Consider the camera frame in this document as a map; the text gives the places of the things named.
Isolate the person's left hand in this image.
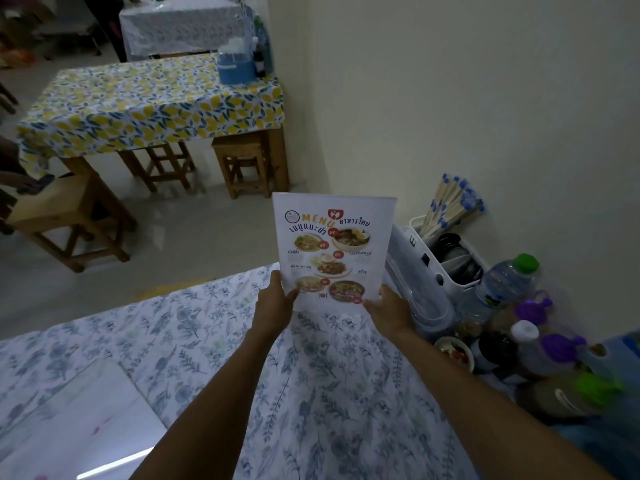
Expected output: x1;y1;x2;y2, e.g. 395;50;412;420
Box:
251;270;301;341

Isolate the person's right hand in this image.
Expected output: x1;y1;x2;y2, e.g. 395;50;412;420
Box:
362;284;417;341

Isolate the white illustrated menu card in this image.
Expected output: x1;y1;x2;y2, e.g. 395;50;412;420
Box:
271;192;399;316

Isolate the person's right forearm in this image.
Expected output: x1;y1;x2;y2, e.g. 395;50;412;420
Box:
384;329;595;480

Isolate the person's left forearm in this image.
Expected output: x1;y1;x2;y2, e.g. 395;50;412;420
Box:
129;329;295;480

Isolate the clear plastic container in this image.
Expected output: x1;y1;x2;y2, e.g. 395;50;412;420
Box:
384;224;456;341

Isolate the white cutlery caddy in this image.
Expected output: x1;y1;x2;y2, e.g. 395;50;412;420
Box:
408;217;491;301

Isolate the blue floral tablecloth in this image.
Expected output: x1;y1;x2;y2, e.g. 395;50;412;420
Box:
0;262;568;480

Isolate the small chili condiment bowl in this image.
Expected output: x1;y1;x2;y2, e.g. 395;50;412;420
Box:
433;336;475;373

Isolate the pile of metal spoons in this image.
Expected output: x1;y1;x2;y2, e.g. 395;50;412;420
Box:
430;233;484;286

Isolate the small condiment jar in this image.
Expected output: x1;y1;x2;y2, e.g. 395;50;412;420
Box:
454;317;483;344

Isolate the bundle of wrapped chopsticks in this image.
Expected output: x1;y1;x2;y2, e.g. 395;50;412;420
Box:
418;173;487;240

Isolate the dark soy sauce bottle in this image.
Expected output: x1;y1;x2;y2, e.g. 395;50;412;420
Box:
471;329;519;374

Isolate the green capped water bottle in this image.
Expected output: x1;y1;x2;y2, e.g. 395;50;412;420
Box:
457;253;541;326

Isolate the wooden stool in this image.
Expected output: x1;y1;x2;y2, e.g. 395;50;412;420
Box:
131;142;197;192
211;130;274;200
4;172;139;274

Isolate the white capped sauce bottle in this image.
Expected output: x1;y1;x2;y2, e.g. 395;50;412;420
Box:
509;320;542;375

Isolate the purple capped sauce bottle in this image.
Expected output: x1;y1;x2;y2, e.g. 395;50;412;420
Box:
520;333;588;378
492;291;555;340

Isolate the green capped sauce bottle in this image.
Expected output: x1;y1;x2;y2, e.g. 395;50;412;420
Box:
515;371;626;424

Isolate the blue tissue box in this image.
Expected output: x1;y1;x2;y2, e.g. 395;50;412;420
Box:
216;37;259;86

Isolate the yellow lemon print tablecloth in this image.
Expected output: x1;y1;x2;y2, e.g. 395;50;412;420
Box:
15;53;285;178

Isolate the white laminated sheet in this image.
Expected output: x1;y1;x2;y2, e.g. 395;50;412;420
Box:
0;358;169;480

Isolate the white patterned tablecloth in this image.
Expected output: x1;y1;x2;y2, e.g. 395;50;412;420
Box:
119;0;256;62

